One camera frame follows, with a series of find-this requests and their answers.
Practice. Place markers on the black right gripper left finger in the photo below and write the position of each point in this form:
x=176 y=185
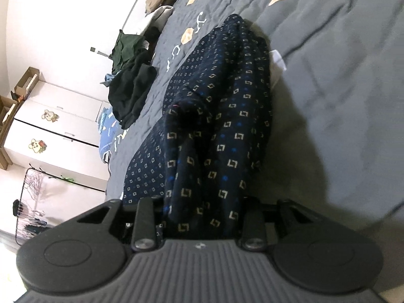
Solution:
x=91 y=249

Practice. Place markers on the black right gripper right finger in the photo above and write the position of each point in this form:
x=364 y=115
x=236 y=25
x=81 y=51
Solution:
x=310 y=250

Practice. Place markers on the navy patterned garment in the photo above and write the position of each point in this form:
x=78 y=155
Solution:
x=202 y=154

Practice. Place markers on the grey quilted fish-print blanket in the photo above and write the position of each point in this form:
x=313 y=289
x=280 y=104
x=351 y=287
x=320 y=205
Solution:
x=337 y=134

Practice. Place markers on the white wardrobe with stickers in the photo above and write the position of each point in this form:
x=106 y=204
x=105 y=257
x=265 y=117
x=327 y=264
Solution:
x=56 y=130

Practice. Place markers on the blue patterned pillow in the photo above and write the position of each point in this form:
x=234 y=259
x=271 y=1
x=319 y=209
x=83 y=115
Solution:
x=108 y=128

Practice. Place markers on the black garment pile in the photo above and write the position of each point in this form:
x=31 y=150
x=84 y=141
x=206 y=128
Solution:
x=129 y=89

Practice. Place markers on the cardboard box on wardrobe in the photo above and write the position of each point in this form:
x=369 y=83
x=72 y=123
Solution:
x=26 y=84

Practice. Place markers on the dark green garment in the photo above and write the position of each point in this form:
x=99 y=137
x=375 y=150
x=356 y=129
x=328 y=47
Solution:
x=125 y=49

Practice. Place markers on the light grey garment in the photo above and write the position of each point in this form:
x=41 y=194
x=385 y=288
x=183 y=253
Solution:
x=157 y=19

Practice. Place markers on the black wire clothes rack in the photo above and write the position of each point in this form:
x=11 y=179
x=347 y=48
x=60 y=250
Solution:
x=47 y=201

